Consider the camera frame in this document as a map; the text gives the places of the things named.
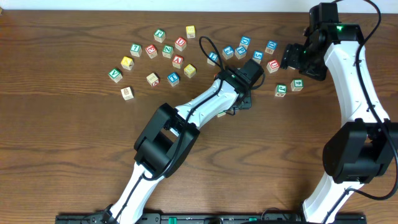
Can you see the blue D block upper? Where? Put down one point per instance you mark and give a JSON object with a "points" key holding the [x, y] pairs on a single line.
{"points": [[245, 41]]}

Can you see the green 7 block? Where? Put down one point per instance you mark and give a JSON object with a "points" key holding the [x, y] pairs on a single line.
{"points": [[136, 50]]}

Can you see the plain wooden picture block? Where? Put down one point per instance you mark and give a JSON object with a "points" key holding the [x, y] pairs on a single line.
{"points": [[127, 93]]}

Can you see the green R block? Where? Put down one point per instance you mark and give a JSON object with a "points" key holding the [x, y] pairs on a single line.
{"points": [[221, 114]]}

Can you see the red U block right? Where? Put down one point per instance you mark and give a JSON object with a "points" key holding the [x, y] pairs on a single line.
{"points": [[273, 66]]}

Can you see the yellow S block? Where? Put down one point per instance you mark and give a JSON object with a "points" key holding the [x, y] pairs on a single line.
{"points": [[190, 31]]}

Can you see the blue 2 block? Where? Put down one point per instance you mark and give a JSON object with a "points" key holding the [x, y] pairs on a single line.
{"points": [[228, 52]]}

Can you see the plain red-edged block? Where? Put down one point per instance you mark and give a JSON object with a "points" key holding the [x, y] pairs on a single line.
{"points": [[153, 79]]}

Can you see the green Z block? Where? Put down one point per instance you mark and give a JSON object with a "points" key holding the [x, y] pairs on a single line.
{"points": [[167, 51]]}

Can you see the yellow block far left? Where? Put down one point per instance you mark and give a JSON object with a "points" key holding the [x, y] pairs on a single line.
{"points": [[127, 63]]}

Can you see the blue D block right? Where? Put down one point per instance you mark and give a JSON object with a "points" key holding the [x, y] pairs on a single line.
{"points": [[271, 46]]}

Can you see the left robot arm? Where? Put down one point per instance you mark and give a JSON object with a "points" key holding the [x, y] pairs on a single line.
{"points": [[170, 134]]}

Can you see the blue P block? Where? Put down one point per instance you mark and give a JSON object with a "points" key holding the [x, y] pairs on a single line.
{"points": [[240, 52]]}

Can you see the green j block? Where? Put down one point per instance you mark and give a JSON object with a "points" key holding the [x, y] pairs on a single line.
{"points": [[159, 35], [280, 90]]}

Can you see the blue d block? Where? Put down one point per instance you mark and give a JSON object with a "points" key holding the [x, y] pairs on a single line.
{"points": [[271, 46], [245, 41]]}

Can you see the green J block lower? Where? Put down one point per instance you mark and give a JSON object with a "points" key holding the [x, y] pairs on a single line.
{"points": [[280, 90]]}

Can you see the green V block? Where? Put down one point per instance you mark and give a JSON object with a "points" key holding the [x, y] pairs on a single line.
{"points": [[115, 75]]}

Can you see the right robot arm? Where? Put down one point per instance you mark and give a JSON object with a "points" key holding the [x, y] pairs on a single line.
{"points": [[366, 143]]}

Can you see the yellow block centre left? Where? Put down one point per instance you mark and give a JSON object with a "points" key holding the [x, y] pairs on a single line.
{"points": [[190, 71]]}

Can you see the green 4 block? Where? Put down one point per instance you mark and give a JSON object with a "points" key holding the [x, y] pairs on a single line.
{"points": [[297, 85]]}

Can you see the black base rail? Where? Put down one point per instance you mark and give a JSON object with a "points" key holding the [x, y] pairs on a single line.
{"points": [[156, 218]]}

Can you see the green J block top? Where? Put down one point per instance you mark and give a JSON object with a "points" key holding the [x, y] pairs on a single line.
{"points": [[159, 35]]}

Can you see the red E block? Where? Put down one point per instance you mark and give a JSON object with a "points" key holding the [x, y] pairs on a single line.
{"points": [[151, 51]]}

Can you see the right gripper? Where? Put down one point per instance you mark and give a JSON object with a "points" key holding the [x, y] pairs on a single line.
{"points": [[289, 56]]}

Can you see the red u block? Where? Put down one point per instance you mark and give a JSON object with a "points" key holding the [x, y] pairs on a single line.
{"points": [[180, 44], [273, 66]]}

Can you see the blue L block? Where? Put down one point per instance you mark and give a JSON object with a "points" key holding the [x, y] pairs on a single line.
{"points": [[212, 59]]}

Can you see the blue 5 block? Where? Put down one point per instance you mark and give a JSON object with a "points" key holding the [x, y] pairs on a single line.
{"points": [[258, 56]]}

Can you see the red U block left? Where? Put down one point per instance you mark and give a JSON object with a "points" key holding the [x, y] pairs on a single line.
{"points": [[180, 44]]}

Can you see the blue T block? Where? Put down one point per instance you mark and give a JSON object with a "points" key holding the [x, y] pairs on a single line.
{"points": [[173, 79]]}

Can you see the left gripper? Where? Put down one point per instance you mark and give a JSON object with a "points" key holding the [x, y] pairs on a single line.
{"points": [[245, 102]]}

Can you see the red A block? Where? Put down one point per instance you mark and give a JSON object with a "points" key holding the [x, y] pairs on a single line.
{"points": [[177, 61]]}

